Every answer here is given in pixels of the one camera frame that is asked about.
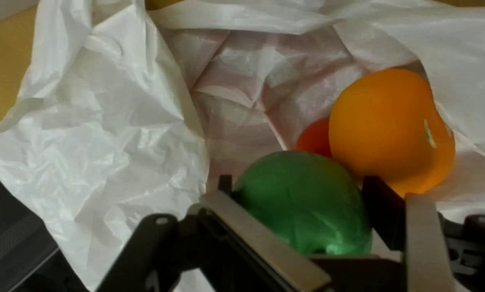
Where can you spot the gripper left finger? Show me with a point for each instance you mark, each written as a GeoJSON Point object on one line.
{"type": "Point", "coordinates": [242, 243]}

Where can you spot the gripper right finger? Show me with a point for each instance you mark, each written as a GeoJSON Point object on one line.
{"type": "Point", "coordinates": [426, 243]}

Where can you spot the green apple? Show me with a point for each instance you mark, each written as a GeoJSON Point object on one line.
{"type": "Point", "coordinates": [307, 198]}

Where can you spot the white plastic bag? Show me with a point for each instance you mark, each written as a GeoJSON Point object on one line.
{"type": "Point", "coordinates": [112, 134]}

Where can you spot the orange fruit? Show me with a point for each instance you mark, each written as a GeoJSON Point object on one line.
{"type": "Point", "coordinates": [384, 129]}

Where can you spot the red round fruit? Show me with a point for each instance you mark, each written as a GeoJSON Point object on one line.
{"type": "Point", "coordinates": [316, 138]}

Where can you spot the black textured object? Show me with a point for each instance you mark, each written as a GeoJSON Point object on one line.
{"type": "Point", "coordinates": [11, 243]}

